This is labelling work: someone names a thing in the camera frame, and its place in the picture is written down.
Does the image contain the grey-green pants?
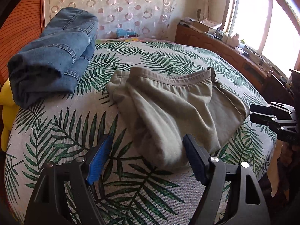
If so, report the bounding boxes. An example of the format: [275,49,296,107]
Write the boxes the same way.
[106,67,250,171]

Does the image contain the person's right hand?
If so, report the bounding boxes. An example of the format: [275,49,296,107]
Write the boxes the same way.
[277,142,299,191]

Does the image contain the wooden sideboard cabinet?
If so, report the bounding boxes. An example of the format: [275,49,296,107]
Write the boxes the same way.
[174,23,294,105]

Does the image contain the palm leaf bed sheet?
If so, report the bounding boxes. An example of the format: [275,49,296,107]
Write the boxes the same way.
[4,40,276,224]

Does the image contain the pink bottle on cabinet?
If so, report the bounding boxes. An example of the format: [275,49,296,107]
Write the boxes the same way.
[231,34,240,48]

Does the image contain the yellow plush toy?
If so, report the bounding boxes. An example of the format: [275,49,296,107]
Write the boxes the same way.
[1,79,20,152]

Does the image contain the folded blue jeans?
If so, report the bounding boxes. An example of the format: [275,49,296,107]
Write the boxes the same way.
[7,8,98,108]

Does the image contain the floral bed cover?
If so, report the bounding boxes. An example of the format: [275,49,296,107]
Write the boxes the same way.
[96,37,173,44]

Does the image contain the cardboard box on cabinet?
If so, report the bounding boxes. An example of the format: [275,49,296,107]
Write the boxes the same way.
[192,19,222,34]

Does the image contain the blue toy at bedhead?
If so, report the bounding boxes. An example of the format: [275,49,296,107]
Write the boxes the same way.
[116,28,138,39]

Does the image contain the pink circle pattern curtain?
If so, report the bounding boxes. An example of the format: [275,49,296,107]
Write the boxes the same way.
[44,0,203,40]

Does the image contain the wooden louvered wardrobe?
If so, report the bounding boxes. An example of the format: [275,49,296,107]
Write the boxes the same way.
[1,0,45,85]

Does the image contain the window with wooden frame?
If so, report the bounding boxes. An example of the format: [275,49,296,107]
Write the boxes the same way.
[224,0,299,77]

